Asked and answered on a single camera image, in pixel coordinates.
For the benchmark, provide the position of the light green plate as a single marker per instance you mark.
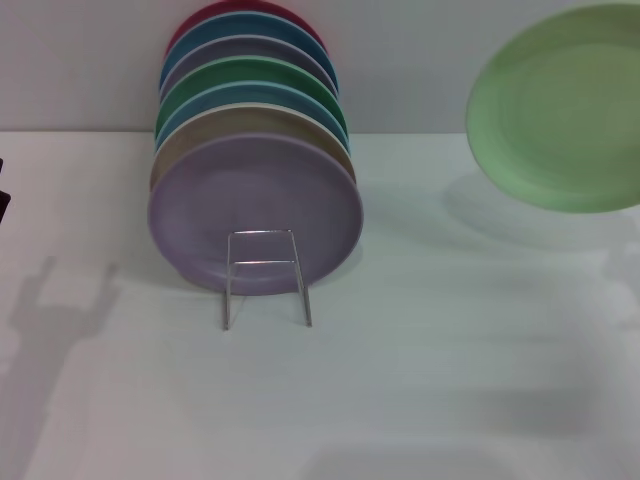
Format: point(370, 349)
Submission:
point(560, 115)

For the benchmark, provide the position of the maroon red plate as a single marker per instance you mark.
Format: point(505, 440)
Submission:
point(187, 22)

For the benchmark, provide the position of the beige plate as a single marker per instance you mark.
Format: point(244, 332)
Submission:
point(240, 122)

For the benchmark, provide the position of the light blue plate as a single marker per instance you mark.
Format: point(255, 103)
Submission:
point(250, 95)

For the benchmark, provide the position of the grey purple plate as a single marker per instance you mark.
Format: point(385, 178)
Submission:
point(250, 47)

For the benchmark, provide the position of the teal blue plate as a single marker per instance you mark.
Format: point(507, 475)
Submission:
point(250, 25)

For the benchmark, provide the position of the lilac plate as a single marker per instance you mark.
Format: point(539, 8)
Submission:
point(250, 190)

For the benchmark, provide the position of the dark green plate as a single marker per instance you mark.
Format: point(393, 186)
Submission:
point(250, 70)

